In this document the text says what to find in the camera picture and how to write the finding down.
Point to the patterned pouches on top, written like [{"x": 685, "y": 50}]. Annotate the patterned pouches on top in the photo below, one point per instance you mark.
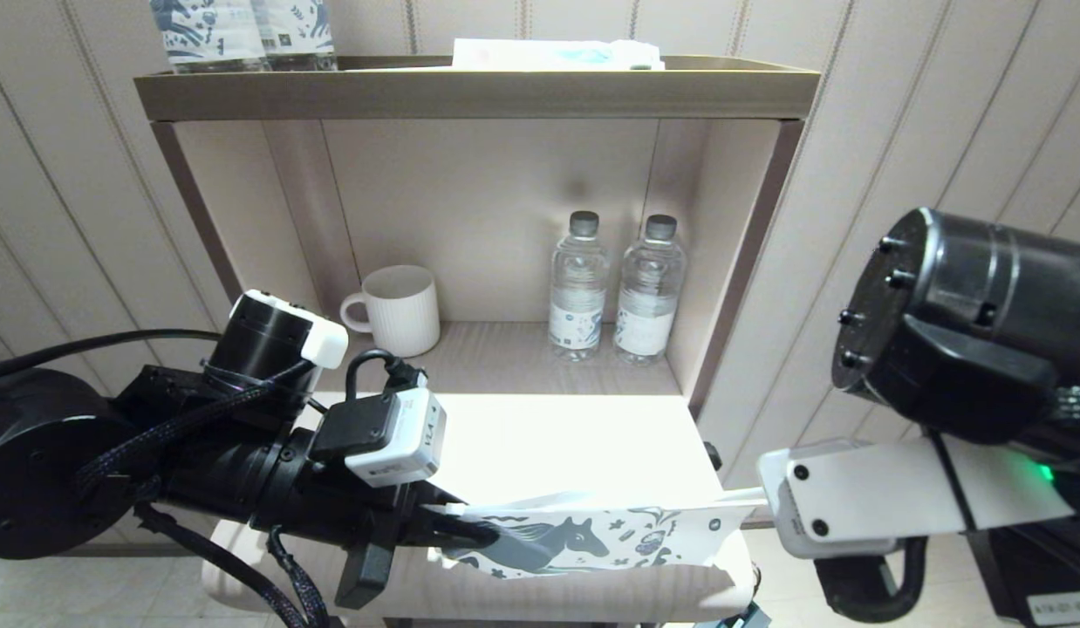
[{"x": 204, "y": 35}]

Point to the clear water bottle black cap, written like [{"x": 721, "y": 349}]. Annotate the clear water bottle black cap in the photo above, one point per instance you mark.
[
  {"x": 579, "y": 296},
  {"x": 649, "y": 305}
]

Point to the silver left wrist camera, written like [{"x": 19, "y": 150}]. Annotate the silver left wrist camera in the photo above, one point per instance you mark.
[{"x": 392, "y": 440}]

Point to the white ribbed ceramic mug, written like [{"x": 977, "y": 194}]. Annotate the white ribbed ceramic mug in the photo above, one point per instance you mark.
[{"x": 405, "y": 310}]

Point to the horse print plastic pouch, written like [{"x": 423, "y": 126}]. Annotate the horse print plastic pouch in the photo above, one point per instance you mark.
[{"x": 592, "y": 541}]

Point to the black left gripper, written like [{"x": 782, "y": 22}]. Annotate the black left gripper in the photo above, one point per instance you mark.
[{"x": 331, "y": 506}]

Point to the beige wooden shelf unit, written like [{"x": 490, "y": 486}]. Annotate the beige wooden shelf unit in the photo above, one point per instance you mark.
[{"x": 470, "y": 96}]

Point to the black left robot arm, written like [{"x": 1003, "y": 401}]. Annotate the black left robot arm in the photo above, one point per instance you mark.
[{"x": 43, "y": 462}]

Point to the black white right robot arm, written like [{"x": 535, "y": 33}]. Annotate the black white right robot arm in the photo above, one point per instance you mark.
[{"x": 967, "y": 331}]

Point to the white packet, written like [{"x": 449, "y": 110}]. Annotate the white packet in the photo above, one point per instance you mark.
[{"x": 540, "y": 54}]

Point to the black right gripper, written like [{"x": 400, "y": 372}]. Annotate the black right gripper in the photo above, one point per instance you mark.
[{"x": 1046, "y": 584}]

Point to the water bottle blue print label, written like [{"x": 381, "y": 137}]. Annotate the water bottle blue print label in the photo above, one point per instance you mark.
[{"x": 296, "y": 30}]

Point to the small black plug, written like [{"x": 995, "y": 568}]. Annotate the small black plug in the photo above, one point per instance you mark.
[{"x": 713, "y": 455}]

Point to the white plastic comb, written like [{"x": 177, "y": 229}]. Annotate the white plastic comb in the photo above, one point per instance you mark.
[{"x": 745, "y": 497}]

